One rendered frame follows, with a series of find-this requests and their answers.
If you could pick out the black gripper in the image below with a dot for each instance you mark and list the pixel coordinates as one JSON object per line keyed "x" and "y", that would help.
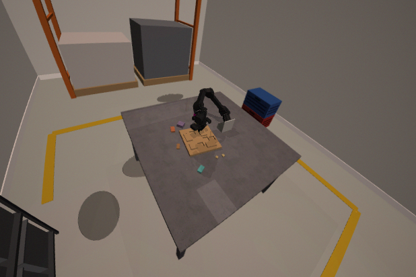
{"x": 201, "y": 126}

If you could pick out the teal rectangular block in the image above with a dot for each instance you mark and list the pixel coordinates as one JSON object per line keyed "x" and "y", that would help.
{"x": 201, "y": 168}

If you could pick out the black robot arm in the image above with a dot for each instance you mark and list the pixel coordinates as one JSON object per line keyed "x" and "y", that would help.
{"x": 200, "y": 111}

